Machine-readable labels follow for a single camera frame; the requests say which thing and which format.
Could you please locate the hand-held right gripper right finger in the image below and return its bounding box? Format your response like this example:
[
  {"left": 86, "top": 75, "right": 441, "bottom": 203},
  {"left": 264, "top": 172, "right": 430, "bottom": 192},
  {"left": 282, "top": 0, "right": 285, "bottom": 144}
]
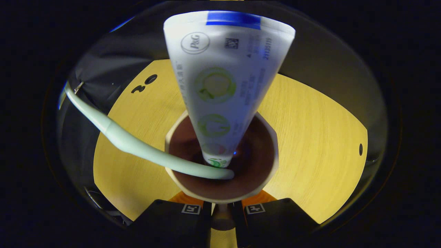
[{"left": 234, "top": 189, "right": 319, "bottom": 248}]

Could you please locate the white toothpaste tube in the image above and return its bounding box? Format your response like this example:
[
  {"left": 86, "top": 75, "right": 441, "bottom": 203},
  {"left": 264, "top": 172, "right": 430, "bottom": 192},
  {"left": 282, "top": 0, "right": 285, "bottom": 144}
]
[{"left": 163, "top": 10, "right": 296, "bottom": 169}]

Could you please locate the light green toothbrush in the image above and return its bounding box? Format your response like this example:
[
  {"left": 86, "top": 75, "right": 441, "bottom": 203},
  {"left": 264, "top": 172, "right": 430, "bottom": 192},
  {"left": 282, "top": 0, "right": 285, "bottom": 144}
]
[{"left": 64, "top": 82, "right": 235, "bottom": 180}]

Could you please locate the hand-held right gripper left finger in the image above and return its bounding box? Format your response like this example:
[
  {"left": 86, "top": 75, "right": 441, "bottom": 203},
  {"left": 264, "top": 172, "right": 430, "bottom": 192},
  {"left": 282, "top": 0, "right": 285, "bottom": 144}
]
[{"left": 133, "top": 191, "right": 213, "bottom": 248}]

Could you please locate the beige cup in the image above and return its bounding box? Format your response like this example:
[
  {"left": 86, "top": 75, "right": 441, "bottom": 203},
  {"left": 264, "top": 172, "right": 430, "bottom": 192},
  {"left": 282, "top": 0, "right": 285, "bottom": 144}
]
[{"left": 164, "top": 110, "right": 279, "bottom": 231}]

